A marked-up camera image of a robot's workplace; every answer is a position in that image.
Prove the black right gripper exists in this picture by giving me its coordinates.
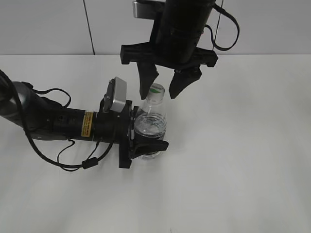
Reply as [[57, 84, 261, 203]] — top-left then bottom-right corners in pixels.
[[120, 14, 218, 100]]

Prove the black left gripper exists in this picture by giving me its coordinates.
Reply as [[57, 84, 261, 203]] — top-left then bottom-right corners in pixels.
[[93, 100, 169, 168]]

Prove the white green bottle cap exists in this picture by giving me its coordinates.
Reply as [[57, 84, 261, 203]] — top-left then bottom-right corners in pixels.
[[146, 83, 165, 102]]

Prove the clear Cestbon water bottle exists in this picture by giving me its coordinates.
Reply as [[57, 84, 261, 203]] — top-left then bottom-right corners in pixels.
[[134, 98, 168, 161]]

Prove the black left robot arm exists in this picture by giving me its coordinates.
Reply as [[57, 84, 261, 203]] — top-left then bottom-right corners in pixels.
[[0, 73, 169, 168]]

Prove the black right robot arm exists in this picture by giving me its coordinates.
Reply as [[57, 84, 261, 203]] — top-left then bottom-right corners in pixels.
[[120, 0, 218, 100]]

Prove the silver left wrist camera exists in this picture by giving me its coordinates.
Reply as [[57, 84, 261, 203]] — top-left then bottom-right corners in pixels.
[[100, 77, 127, 113]]

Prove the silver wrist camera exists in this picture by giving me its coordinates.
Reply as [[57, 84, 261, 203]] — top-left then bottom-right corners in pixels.
[[132, 0, 165, 20], [100, 77, 127, 113]]

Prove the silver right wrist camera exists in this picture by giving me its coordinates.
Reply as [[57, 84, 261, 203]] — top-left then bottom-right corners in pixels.
[[132, 0, 165, 20]]

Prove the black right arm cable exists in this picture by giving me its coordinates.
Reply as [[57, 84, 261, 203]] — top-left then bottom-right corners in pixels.
[[203, 2, 241, 51]]

